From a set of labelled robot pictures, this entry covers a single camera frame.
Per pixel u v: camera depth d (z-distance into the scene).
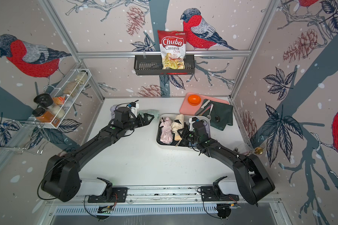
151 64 0.95
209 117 1.04
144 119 0.74
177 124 0.87
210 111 1.10
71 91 0.76
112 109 1.08
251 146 0.96
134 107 0.76
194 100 1.14
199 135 0.67
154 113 1.02
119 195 0.73
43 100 0.62
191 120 0.81
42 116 0.60
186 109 1.11
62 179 0.41
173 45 0.82
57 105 0.68
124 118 0.67
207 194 0.73
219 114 1.08
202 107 1.14
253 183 0.42
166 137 0.84
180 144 0.83
